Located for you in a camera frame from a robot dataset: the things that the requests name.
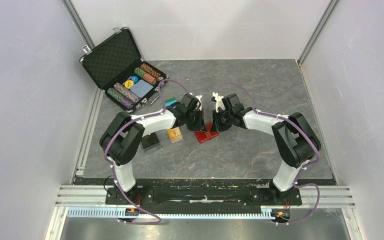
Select brown poker chip row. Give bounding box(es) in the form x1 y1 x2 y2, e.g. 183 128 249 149
139 63 162 79

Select aluminium slotted rail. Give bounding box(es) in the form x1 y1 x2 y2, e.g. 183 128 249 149
67 207 281 220

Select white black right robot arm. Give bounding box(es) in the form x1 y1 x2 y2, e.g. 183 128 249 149
211 92 321 204

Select stacked toy building blocks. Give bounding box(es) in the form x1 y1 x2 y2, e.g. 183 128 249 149
164 97 178 108

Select yellow dealer chip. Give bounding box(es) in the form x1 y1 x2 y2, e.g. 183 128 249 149
123 79 135 89

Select orange card stack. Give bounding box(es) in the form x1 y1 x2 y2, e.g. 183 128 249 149
167 127 183 144

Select red leather card holder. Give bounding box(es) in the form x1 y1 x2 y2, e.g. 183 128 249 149
194 122 220 144

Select black card stack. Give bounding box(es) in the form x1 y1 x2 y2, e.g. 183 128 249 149
141 132 160 152

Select red poker chip row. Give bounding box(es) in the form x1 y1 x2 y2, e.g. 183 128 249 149
142 73 157 86

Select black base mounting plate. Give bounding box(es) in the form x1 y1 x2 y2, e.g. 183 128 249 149
103 177 302 216

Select blue playing card deck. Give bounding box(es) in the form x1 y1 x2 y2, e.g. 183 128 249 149
130 80 153 98

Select black aluminium poker chip case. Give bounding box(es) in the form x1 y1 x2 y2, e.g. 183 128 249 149
79 27 168 113

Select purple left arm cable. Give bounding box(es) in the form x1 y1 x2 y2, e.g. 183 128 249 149
103 78 190 225

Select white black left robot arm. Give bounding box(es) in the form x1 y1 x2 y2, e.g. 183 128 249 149
99 93 206 204

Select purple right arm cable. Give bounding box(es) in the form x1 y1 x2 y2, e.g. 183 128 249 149
215 82 321 226

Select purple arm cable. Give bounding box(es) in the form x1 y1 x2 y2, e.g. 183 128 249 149
215 82 321 226
103 78 190 225

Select blue dealer chip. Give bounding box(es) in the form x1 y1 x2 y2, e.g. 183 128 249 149
130 75 139 84

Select clear plastic card box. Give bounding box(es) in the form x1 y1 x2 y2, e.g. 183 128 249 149
150 130 172 151

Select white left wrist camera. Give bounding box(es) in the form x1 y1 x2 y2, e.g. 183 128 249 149
195 95 203 111

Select purple grey poker chip row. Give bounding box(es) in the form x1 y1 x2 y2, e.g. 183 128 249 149
113 82 140 104

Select green purple poker chip row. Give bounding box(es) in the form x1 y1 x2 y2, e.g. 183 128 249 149
107 88 134 110

